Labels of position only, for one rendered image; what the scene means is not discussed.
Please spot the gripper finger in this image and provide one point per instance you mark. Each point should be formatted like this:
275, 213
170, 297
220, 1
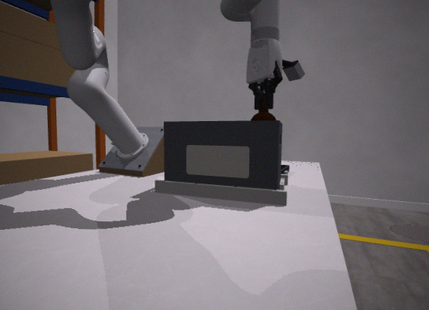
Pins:
269, 88
257, 92

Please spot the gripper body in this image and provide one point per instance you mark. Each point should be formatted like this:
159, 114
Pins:
261, 59

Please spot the dark brown glass bottle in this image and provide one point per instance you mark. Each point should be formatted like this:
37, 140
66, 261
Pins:
263, 114

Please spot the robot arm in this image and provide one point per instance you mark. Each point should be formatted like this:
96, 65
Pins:
86, 87

